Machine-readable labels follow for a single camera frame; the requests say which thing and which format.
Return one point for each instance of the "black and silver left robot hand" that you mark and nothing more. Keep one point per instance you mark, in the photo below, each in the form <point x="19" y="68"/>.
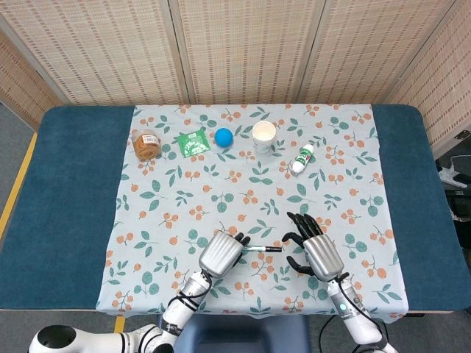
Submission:
<point x="220" y="254"/>

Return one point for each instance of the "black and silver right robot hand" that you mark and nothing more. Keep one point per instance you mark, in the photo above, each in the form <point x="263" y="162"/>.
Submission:
<point x="322" y="255"/>

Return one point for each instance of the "white and green marker pen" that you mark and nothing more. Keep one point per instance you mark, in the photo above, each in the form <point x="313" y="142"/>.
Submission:
<point x="254" y="248"/>

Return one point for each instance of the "black marker cap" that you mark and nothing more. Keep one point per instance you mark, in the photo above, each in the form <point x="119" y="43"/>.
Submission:
<point x="274" y="249"/>

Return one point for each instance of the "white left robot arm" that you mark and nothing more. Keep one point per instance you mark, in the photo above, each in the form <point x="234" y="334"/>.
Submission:
<point x="173" y="312"/>

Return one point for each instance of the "floral fruit print tablecloth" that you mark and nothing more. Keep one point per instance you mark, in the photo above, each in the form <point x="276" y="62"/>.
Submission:
<point x="257" y="191"/>

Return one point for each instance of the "blue grey robot torso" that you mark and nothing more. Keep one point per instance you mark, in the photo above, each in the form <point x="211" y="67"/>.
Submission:
<point x="243" y="334"/>

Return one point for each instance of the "small white bottle green label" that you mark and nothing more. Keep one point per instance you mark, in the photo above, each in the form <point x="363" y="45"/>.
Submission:
<point x="303" y="159"/>

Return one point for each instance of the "green foil packet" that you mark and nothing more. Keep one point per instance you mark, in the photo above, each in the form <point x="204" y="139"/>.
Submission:
<point x="192" y="144"/>

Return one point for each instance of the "blue ball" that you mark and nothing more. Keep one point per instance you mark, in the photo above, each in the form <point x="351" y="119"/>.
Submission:
<point x="223" y="137"/>

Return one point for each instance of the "white paper cup blue flower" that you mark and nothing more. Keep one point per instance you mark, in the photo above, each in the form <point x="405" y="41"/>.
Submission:
<point x="263" y="138"/>

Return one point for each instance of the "clear jar of brown cookies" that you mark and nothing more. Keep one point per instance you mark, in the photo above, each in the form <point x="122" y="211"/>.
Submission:
<point x="147" y="145"/>

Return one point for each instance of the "white device on floor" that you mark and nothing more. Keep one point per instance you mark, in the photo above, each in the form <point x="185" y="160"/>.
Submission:
<point x="454" y="171"/>

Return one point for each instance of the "dark blue table cover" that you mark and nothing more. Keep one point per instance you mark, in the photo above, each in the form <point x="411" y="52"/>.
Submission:
<point x="62" y="206"/>

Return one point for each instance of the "woven bamboo screen panel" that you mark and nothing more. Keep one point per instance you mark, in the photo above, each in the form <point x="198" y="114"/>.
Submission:
<point x="368" y="48"/>
<point x="246" y="48"/>
<point x="22" y="81"/>
<point x="103" y="48"/>
<point x="441" y="81"/>

